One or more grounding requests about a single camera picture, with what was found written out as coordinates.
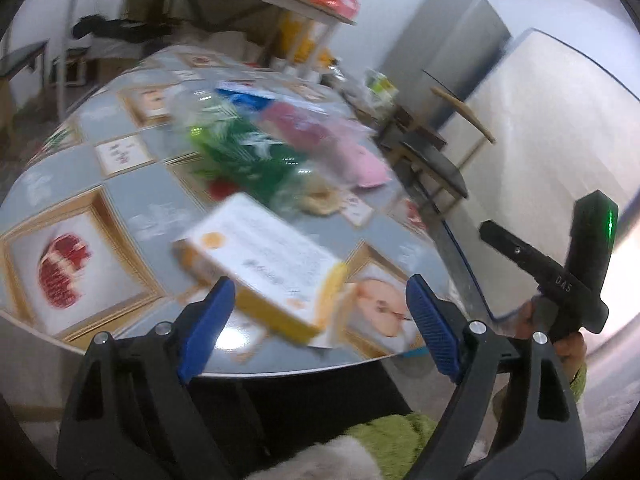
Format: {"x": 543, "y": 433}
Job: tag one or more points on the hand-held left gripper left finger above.
{"x": 210, "y": 320}

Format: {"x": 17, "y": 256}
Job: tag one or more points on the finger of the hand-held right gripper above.
{"x": 515, "y": 250}

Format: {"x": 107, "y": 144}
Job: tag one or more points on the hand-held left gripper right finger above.
{"x": 430, "y": 325}

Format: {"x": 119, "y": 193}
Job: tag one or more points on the yellow and white carton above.
{"x": 265, "y": 255}

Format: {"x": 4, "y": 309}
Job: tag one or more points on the clear bottle with green label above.
{"x": 245, "y": 150}

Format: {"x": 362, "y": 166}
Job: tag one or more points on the blue and white long box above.
{"x": 240, "y": 94}

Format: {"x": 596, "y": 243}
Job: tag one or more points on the person's right hand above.
{"x": 530, "y": 317}

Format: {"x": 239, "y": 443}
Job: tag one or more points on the dark seat wooden chair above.
{"x": 410, "y": 127}
{"x": 435, "y": 165}

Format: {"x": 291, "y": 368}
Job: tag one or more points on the white mattress with blue trim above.
{"x": 550, "y": 135}

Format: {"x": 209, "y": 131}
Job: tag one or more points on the round patterned table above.
{"x": 125, "y": 200}

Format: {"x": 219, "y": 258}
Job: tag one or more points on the pink plastic packet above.
{"x": 345, "y": 150}

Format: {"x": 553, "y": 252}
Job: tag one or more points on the clear plastic bag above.
{"x": 382, "y": 85}

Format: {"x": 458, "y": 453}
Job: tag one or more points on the grey metal cabinet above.
{"x": 445, "y": 45}

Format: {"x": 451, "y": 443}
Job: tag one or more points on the white sack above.
{"x": 235, "y": 42}

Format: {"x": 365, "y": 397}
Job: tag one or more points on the yellow plastic bag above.
{"x": 300, "y": 40}

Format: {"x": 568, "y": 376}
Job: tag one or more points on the dark cloth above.
{"x": 120, "y": 27}

